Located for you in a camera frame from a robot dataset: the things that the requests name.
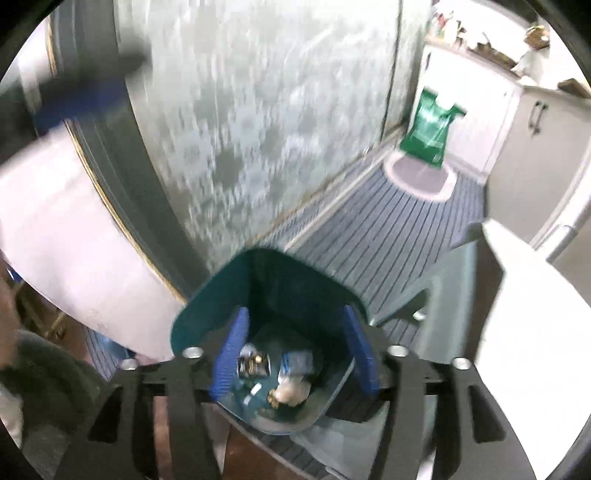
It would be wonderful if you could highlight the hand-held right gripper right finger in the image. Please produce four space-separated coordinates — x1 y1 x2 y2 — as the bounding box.
344 305 539 480

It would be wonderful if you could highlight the person's dark fleece clothing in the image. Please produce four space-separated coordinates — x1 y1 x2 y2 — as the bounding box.
0 330 112 480

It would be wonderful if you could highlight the grey refrigerator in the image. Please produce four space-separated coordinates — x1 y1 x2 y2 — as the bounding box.
531 180 591 280

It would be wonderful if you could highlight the white kitchen cabinet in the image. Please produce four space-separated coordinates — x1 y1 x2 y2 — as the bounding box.
422 44 522 175

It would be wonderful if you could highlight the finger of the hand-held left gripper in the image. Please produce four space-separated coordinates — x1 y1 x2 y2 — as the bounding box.
34 51 148 136

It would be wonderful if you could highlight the teal plastic bin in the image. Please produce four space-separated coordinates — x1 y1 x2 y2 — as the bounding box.
170 248 370 437

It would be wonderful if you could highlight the group of bottles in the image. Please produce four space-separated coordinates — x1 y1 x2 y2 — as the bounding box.
427 4 467 47

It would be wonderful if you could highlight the black plastic packet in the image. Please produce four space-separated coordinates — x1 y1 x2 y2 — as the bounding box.
236 344 273 379

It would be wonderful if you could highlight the grey kitchen cabinet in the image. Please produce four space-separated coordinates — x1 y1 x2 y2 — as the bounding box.
485 83 591 245

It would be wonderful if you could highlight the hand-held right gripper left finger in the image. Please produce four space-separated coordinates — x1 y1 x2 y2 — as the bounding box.
55 307 250 480

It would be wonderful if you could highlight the oval floor mat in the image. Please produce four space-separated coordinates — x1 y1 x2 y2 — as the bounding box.
385 150 458 202

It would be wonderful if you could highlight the dark grey plastic stool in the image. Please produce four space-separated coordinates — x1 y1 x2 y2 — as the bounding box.
318 237 490 462

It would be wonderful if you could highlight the wooden cutting board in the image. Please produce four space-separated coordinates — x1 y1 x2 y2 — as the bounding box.
556 78 591 99

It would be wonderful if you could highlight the green rice bag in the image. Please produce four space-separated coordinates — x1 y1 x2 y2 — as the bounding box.
399 88 467 169

